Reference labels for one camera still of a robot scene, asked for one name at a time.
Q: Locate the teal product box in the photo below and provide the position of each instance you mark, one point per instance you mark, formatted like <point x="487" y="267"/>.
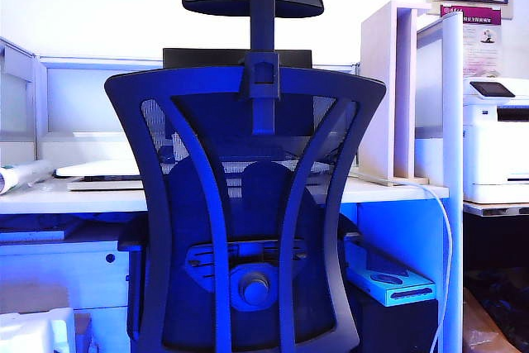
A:
<point x="405" y="293"/>

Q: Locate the black computer tower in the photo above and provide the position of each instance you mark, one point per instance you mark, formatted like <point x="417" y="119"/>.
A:
<point x="396" y="328"/>

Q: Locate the brown cardboard sheet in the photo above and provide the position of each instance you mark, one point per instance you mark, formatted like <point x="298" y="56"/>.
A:
<point x="479" y="328"/>

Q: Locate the white desk back divider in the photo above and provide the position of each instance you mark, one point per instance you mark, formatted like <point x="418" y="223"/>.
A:
<point x="78" y="101"/>

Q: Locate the black mesh office chair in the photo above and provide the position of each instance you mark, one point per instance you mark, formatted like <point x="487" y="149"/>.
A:
<point x="165" y="88"/>

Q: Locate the white drawer cabinet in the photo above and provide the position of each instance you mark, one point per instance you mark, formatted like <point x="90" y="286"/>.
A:
<point x="62" y="270"/>

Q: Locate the white laptop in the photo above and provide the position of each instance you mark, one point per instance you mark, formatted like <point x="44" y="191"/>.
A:
<point x="99" y="169"/>

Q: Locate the beige cardboard box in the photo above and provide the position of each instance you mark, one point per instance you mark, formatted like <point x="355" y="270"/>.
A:
<point x="33" y="297"/>

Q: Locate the white office printer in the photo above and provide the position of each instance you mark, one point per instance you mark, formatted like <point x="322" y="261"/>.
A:
<point x="492" y="154"/>

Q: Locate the black plastic bag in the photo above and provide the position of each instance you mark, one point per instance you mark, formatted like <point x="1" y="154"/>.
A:
<point x="508" y="299"/>

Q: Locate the frosted desk side divider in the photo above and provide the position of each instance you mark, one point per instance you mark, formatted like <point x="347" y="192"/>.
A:
<point x="16" y="92"/>

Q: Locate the purple and white poster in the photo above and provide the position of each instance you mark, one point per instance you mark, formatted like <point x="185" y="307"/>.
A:
<point x="481" y="43"/>

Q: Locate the white foam box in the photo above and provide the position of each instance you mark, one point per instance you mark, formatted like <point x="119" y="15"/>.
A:
<point x="29" y="332"/>

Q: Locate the light wooden file shelf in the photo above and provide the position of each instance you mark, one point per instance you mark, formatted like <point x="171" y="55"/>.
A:
<point x="378" y="101"/>

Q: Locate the black computer monitor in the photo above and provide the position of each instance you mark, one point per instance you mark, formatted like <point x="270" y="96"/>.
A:
<point x="198" y="57"/>

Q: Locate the keyboard tray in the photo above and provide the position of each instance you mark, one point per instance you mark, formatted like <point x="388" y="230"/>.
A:
<point x="37" y="232"/>

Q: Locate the white rounded partition panel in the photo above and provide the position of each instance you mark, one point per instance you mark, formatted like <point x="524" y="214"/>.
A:
<point x="452" y="121"/>

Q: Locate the wooden printer table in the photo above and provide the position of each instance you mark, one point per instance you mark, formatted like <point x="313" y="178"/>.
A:
<point x="496" y="209"/>

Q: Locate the flat grey book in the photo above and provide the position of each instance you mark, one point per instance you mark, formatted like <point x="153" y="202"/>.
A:
<point x="103" y="184"/>

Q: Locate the dark computer mouse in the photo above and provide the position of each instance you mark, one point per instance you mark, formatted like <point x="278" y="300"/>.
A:
<point x="167" y="155"/>

